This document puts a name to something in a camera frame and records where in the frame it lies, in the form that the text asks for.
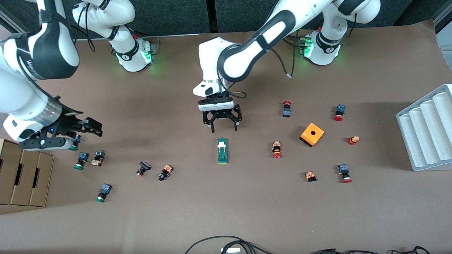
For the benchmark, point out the green push button blue block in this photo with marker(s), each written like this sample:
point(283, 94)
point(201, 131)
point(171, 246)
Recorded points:
point(104, 190)
point(77, 141)
point(82, 159)

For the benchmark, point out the black selector orange block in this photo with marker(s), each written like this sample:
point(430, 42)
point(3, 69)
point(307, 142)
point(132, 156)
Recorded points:
point(166, 171)

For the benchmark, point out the red push button blue block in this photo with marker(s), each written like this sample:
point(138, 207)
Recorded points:
point(339, 111)
point(344, 173)

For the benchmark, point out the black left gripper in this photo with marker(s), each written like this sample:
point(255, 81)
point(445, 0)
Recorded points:
point(220, 114)

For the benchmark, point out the brown paper table cover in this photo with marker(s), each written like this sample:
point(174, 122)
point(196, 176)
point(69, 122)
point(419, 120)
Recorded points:
point(212, 211)

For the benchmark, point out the red emergency button black block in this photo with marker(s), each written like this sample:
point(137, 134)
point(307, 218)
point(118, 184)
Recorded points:
point(286, 112)

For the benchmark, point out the small orange contact block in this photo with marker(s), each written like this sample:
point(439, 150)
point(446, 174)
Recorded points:
point(310, 176)

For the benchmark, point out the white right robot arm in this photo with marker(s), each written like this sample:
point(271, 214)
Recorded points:
point(21, 95)

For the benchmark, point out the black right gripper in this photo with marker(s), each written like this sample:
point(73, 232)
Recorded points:
point(69, 122)

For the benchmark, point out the brown cardboard box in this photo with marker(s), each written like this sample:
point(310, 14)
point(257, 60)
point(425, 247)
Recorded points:
point(24, 173)

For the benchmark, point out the red button orange block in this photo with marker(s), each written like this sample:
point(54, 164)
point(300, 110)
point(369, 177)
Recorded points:
point(277, 149)

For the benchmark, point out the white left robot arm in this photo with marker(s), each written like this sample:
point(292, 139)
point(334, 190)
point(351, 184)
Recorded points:
point(247, 60)

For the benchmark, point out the red yellow mushroom button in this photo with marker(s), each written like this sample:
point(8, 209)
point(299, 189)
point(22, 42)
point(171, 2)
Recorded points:
point(353, 140)

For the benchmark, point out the black square button red base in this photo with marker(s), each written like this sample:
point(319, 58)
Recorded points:
point(144, 166)

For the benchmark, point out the white ribbed plastic tray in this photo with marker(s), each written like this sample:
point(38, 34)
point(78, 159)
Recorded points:
point(427, 134)

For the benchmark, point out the black vertical post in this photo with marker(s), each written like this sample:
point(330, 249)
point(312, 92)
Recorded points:
point(212, 16)

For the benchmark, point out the orange button enclosure box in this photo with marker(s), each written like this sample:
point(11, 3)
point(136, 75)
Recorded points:
point(311, 134)

